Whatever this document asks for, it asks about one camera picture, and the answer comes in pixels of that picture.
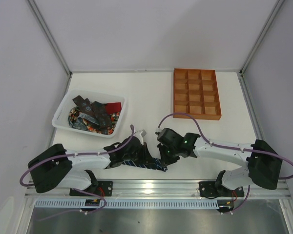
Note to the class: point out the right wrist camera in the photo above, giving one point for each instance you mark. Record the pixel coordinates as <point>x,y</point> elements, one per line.
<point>159,131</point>

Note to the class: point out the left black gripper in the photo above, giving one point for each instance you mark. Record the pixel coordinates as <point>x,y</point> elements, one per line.
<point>141,153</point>

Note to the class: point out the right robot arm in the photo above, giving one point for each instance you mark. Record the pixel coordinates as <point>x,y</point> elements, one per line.
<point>257,162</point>

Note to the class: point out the white slotted cable duct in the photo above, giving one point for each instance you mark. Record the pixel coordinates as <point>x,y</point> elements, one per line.
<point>78,203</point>

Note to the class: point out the aluminium front rail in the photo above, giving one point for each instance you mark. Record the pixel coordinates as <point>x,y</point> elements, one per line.
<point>177,188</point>

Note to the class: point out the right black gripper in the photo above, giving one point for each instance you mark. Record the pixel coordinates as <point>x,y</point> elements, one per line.
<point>168,156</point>

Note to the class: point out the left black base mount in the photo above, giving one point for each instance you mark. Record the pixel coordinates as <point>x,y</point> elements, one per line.
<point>97,189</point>

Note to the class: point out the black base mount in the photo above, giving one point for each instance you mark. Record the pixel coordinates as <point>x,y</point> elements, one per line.
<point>208,190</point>
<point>97,189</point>

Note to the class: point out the red tie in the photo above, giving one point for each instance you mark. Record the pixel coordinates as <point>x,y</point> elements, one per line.
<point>113,107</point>

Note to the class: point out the floral multicolour tie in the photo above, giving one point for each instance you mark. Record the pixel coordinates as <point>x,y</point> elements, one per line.
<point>81,121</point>

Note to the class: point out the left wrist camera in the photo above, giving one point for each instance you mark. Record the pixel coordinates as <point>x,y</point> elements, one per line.
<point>140,134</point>

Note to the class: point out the white plastic bin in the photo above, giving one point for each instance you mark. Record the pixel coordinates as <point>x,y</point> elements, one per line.
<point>60,119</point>

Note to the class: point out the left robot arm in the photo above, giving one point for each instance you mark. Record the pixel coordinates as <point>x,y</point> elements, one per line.
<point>58,168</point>

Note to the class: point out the brown patterned tie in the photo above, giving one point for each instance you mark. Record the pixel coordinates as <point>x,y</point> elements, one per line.
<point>94,109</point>

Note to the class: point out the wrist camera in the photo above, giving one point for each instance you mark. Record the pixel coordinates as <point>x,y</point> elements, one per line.
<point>159,131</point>
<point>140,134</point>

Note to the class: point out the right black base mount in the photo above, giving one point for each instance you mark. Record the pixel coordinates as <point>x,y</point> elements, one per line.
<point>208,190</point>

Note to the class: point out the orange compartment tray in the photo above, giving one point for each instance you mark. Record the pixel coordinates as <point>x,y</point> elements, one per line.
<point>195,92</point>

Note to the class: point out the navy blue striped tie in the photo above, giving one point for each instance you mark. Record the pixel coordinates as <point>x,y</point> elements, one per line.
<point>152,164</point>

